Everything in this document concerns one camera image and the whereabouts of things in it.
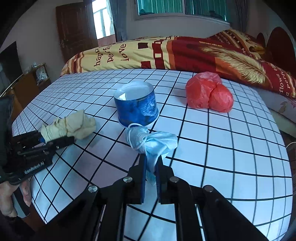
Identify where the red plastic bag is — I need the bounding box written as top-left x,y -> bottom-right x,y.
185,71 -> 234,113

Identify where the small bright window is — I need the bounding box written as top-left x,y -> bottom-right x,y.
92,0 -> 115,39

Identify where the light blue face mask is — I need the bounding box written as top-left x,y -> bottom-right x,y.
125,123 -> 178,185

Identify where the grey middle curtain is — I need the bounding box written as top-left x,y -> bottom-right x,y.
233,0 -> 250,32

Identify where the white black grid tablecloth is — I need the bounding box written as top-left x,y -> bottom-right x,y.
13,69 -> 293,240

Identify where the wooden side cabinet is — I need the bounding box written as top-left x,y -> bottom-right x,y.
1,63 -> 51,121

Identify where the large green window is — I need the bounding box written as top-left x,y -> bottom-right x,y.
135,0 -> 231,23

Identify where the brown wooden door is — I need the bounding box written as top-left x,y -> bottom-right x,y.
56,1 -> 98,62

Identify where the bed with red headboard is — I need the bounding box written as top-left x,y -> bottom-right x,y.
257,27 -> 295,136

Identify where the person's left hand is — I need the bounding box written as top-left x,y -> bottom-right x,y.
1,180 -> 32,217

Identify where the grey curtain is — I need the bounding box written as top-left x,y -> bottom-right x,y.
233,0 -> 250,32
109,0 -> 127,42

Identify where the beige paper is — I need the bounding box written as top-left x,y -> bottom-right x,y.
39,110 -> 96,143

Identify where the red yellow feather blanket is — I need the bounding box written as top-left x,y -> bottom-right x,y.
60,29 -> 296,99

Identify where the blue short paper cup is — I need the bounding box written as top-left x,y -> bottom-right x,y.
113,81 -> 159,127

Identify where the grey left curtain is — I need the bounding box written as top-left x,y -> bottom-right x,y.
109,0 -> 127,42

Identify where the black television screen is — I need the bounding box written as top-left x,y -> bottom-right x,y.
0,41 -> 23,93

